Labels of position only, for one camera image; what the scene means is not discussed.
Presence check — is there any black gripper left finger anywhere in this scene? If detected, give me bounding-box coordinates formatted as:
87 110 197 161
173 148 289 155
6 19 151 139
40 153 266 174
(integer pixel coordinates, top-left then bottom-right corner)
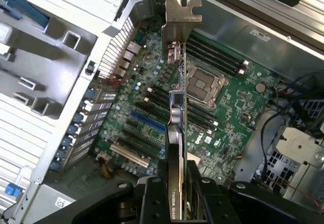
32 158 171 224

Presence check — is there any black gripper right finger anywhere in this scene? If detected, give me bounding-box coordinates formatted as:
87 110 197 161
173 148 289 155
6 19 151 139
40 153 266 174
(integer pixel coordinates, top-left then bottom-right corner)
186 159 304 224

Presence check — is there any green graphics card black cooler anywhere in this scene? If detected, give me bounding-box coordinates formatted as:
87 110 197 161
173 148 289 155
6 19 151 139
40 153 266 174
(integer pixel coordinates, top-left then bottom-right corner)
161 0 204 224

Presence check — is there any small silver heatsink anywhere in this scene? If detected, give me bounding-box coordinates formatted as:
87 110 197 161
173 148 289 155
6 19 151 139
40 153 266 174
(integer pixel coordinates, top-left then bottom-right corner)
187 153 203 169

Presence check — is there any white expansion slot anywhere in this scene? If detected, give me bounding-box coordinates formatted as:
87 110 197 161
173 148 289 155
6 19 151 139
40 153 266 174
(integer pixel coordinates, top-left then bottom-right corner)
109 142 150 169

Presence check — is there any green motherboard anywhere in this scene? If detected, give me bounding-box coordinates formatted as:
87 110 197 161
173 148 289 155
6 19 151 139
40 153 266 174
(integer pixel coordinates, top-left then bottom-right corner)
91 18 283 184

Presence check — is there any blue expansion slot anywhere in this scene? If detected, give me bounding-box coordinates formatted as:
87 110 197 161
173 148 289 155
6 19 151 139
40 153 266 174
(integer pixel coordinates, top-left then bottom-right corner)
130 110 167 133

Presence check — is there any grey power supply unit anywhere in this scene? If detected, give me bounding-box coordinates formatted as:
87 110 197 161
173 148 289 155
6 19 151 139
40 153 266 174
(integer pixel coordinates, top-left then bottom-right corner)
25 183 82 224

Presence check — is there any CPU socket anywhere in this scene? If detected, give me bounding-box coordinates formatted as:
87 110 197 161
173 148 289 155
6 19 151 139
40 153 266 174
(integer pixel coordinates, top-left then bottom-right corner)
186 62 230 109

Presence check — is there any blue plastic case latch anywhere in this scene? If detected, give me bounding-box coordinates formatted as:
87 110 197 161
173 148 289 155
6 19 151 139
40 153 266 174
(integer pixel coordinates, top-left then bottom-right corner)
5 182 23 197

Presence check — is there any open grey PC case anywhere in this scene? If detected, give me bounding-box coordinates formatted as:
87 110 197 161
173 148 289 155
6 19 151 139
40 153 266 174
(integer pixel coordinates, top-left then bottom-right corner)
0 0 324 224

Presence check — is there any grey plastic parts rack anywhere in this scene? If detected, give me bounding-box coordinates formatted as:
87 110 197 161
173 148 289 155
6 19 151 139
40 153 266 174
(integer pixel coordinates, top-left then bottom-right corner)
0 13 99 120

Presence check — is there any braided multicolour power cable bundle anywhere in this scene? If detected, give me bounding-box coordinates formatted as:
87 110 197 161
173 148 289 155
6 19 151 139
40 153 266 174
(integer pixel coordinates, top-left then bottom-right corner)
95 155 116 180

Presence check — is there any silver metal bracket with hole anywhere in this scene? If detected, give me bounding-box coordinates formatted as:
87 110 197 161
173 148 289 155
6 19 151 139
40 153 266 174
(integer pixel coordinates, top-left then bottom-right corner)
275 127 324 168

